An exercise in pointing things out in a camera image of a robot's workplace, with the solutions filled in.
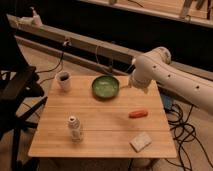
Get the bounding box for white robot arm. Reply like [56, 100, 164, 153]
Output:
[129, 47, 213, 115]

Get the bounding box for white spray bottle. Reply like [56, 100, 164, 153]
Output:
[31, 7, 43, 27]

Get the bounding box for green bowl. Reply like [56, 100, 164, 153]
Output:
[92, 75, 119, 99]

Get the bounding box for orange carrot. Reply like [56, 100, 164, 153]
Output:
[128, 109, 148, 118]

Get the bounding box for white cup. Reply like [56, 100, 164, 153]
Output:
[56, 71, 71, 91]

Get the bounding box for wooden table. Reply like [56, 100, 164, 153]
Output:
[28, 76, 177, 158]

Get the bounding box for blue box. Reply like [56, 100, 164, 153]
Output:
[161, 95, 173, 110]

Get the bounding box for white sponge block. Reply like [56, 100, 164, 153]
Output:
[130, 132, 152, 152]

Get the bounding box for black office chair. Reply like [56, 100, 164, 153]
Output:
[0, 11, 47, 171]

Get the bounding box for long wooden beam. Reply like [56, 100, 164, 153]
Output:
[7, 14, 213, 81]

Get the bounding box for black floor cables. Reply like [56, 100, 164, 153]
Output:
[164, 103, 213, 171]

